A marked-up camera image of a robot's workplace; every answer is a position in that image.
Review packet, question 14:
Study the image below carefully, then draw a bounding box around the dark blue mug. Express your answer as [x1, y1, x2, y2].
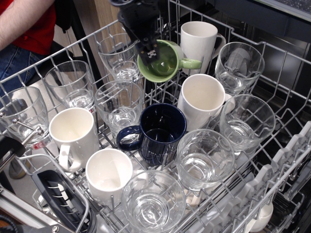
[116, 103, 187, 166]

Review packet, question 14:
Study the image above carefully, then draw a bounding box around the clear glass back right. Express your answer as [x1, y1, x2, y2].
[215, 42, 265, 96]

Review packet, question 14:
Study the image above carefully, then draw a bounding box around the tall white mug back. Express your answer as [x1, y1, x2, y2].
[180, 21, 226, 75]

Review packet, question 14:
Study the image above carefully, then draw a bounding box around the tall clear glass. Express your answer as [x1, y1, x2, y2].
[97, 33, 140, 82]
[95, 81, 143, 137]
[44, 60, 94, 110]

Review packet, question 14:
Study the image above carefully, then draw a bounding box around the clear glass front centre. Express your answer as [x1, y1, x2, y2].
[121, 170, 186, 233]

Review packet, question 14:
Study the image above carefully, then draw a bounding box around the green ceramic mug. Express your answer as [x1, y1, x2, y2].
[137, 39, 202, 83]

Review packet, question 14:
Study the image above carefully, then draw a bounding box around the grey wire dishwasher rack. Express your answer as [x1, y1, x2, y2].
[0, 0, 311, 233]

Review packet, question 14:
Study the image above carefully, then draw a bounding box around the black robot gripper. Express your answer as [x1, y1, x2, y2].
[110, 0, 160, 66]

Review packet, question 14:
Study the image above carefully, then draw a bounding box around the white mug left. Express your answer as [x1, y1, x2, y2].
[49, 107, 99, 172]

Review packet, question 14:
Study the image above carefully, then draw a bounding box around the white mug centre right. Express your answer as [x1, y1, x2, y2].
[177, 74, 232, 132]

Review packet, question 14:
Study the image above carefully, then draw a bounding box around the white bowl below rack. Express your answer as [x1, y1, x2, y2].
[246, 203, 274, 233]

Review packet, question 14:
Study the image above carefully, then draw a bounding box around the clear glass far left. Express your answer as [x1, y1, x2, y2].
[0, 86, 52, 150]

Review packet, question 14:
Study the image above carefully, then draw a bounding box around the tall clear glass centre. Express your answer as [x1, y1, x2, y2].
[95, 81, 143, 137]

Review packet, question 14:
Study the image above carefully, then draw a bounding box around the clear glass front right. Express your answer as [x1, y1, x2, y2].
[175, 129, 235, 191]

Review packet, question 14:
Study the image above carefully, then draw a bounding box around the grey plastic tine rail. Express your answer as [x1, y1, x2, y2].
[189, 122, 311, 233]

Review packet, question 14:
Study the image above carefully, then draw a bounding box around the tall clear glass left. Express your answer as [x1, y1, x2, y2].
[44, 60, 94, 110]

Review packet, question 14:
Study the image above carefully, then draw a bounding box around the tall clear glass back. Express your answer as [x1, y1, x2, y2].
[97, 33, 140, 82]

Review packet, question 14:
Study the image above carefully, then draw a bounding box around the black rack handle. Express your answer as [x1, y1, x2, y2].
[31, 170, 86, 231]

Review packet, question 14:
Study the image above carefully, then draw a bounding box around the person in red shirt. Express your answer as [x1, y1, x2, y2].
[0, 0, 56, 96]

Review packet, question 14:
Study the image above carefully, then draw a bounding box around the white mug front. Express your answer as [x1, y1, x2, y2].
[86, 149, 142, 207]

